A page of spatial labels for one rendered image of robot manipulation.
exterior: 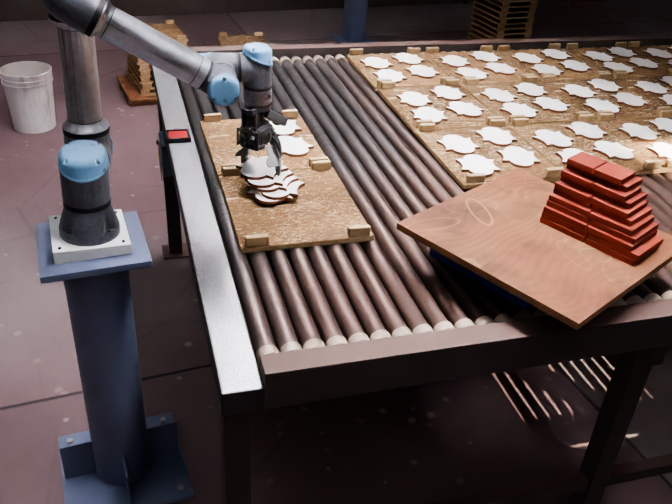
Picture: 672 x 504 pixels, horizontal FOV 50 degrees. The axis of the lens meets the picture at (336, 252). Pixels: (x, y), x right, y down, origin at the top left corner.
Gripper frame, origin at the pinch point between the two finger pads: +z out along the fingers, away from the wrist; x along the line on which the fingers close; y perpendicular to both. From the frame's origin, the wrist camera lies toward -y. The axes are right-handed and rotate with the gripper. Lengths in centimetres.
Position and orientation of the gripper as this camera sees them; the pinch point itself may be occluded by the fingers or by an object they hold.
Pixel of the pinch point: (262, 167)
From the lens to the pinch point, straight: 208.7
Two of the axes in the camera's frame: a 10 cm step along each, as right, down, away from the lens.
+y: -5.0, 4.4, -7.5
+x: 8.7, 3.1, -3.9
